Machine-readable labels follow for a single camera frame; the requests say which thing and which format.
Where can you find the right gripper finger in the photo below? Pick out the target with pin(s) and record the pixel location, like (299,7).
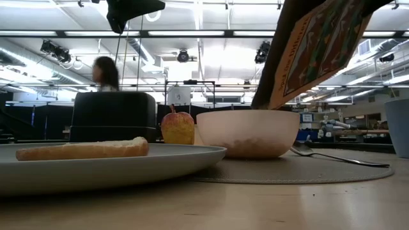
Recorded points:
(375,5)

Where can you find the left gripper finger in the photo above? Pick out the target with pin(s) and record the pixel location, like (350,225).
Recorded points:
(128,9)

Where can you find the orange printed cereal box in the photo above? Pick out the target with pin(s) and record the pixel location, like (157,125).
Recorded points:
(319,48)

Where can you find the red yellow apple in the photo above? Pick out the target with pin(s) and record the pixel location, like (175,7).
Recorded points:
(177,129)

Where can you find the toasted bread slice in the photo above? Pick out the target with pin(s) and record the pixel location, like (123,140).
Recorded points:
(83,150)

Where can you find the metal spoon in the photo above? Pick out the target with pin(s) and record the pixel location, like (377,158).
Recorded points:
(302,150)

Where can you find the grey round plate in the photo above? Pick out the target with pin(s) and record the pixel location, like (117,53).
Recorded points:
(112,172)

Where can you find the white round bowl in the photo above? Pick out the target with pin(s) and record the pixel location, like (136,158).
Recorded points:
(249,131)

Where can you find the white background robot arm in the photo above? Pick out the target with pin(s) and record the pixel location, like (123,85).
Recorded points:
(335,123)

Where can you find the black overhead light bar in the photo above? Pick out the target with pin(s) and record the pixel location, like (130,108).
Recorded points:
(143,33)

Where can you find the white air vent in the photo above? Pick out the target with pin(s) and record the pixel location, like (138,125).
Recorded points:
(364,47)

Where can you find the black ceiling speaker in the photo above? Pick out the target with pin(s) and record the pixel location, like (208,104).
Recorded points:
(387,57)

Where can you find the person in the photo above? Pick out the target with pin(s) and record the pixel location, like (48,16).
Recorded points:
(108,73)

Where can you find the white cylindrical container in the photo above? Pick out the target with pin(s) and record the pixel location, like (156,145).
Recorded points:
(179,95)

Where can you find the black toaster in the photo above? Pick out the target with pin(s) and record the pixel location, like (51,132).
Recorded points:
(112,118)

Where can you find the light blue cup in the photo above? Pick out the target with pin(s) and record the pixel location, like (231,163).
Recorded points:
(399,127)

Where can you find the blue white sign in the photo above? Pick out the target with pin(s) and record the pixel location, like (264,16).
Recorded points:
(306,117)

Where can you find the round beige placemat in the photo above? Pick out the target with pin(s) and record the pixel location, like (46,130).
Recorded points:
(287,172)

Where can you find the round black ceiling camera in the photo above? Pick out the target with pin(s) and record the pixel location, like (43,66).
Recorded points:
(183,56)

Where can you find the black metal stand frame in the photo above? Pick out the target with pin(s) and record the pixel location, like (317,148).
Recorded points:
(190,82)

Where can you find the black partition wall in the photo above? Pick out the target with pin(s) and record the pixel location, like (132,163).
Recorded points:
(19,124)

